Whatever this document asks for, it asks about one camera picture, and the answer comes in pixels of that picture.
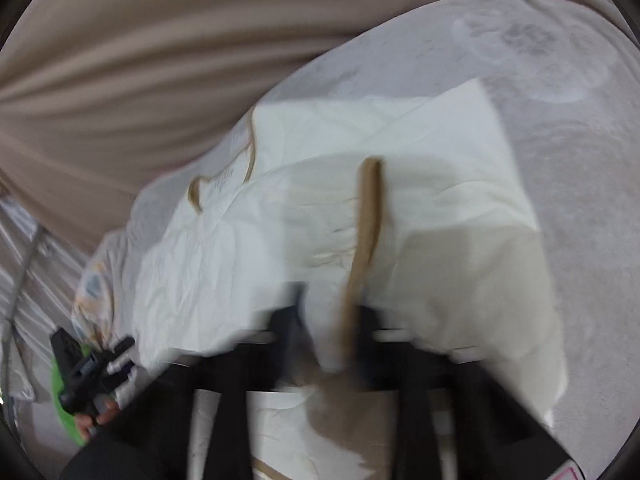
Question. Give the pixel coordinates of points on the cream quilted jacket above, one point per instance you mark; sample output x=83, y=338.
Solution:
x=450, y=220

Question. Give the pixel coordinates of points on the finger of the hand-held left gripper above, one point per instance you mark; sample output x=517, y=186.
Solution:
x=117, y=357

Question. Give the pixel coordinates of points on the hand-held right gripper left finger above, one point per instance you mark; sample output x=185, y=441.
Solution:
x=278, y=332

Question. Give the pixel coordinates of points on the green plastic object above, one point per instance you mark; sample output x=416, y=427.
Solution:
x=62, y=410

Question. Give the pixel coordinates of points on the person's left forearm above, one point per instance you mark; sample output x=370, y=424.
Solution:
x=85, y=460

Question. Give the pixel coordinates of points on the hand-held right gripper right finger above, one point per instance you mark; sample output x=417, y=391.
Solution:
x=369, y=341

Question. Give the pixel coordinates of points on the white satin curtain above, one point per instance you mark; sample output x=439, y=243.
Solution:
x=30, y=280

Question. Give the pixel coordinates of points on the person's left hand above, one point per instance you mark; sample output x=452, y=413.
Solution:
x=97, y=417

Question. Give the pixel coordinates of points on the grey floral blanket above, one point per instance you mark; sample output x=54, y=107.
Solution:
x=550, y=160

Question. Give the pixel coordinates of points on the beige curtain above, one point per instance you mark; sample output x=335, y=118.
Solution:
x=150, y=60

